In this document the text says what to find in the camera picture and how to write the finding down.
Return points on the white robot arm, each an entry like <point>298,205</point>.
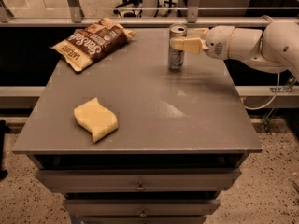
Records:
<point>274,50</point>

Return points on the yellow wavy sponge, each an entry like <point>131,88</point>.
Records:
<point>96,119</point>

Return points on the grey drawer cabinet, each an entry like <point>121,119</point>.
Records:
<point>192,119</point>

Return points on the upper grey drawer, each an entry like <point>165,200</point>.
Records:
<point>88,181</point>

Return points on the silver redbull can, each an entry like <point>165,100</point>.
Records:
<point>175,56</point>

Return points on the grey drawer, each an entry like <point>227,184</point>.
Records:
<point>141,208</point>
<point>88,181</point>

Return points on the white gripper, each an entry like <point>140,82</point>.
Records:
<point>217,42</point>

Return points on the lower grey drawer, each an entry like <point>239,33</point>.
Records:
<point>141,208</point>

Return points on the black office chair base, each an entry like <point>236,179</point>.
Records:
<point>130,3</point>

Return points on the metal window railing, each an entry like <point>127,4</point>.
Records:
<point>80,13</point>

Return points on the brown sea salt chip bag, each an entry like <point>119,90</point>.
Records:
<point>93,43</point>

